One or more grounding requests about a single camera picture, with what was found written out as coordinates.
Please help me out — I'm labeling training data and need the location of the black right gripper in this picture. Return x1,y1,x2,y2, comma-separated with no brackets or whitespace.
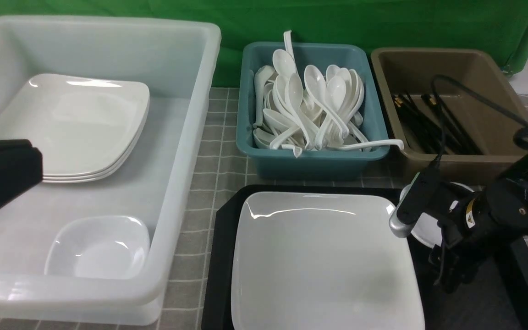
429,154,528,293

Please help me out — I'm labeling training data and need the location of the white bowl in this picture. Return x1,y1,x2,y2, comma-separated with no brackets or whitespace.
399,182,475,248
44,215,150,280

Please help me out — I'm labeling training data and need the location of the large white square plate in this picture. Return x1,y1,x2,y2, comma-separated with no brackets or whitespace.
231,192,425,330

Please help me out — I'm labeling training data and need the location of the white ceramic soup spoon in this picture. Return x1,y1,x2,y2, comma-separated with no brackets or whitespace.
304,64,349,138

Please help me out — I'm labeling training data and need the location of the middle stacked white plate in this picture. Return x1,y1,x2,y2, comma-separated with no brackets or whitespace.
43,106,149,184

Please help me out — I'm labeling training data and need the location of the stacked white plate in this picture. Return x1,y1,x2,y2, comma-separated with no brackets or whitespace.
43,106,149,184
42,120,148,184
0,73,150,182

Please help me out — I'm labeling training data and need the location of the top stacked white plate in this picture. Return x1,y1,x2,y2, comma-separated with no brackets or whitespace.
0,73,150,182

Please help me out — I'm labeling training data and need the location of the bottom stacked white plate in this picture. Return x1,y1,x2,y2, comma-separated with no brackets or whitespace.
42,120,148,184

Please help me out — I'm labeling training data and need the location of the black chopstick in bin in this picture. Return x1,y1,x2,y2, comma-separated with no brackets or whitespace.
392,94,441,154
421,94,483,156

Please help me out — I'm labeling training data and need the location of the black serving tray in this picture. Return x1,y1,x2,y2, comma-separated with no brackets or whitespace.
200,185,528,330

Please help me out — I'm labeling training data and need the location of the brown plastic chopstick bin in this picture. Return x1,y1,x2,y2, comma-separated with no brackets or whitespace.
371,48,528,185

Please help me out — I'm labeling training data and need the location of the large translucent white bin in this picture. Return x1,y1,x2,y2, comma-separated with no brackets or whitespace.
0,16,221,325

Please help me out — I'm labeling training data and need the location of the green backdrop cloth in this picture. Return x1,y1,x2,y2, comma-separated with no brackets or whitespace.
0,0,528,87

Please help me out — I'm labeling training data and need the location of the white spoon over bin edge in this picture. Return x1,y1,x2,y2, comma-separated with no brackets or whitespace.
327,139,405,152

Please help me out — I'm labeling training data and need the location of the white spoon right top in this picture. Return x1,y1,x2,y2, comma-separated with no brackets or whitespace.
315,74,349,150

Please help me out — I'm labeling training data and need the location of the white spoon centre top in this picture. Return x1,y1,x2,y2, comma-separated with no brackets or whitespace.
285,73,316,150

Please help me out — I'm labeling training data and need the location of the teal plastic spoon bin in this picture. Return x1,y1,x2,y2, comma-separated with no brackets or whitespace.
236,42,390,181

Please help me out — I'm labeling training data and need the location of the white spoon left side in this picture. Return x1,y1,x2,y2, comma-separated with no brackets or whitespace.
252,65,276,129

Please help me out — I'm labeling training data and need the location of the white spoon standing at back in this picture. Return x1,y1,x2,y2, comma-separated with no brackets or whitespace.
283,30,298,73

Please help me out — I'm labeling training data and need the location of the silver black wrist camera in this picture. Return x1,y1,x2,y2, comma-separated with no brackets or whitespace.
388,166,441,238

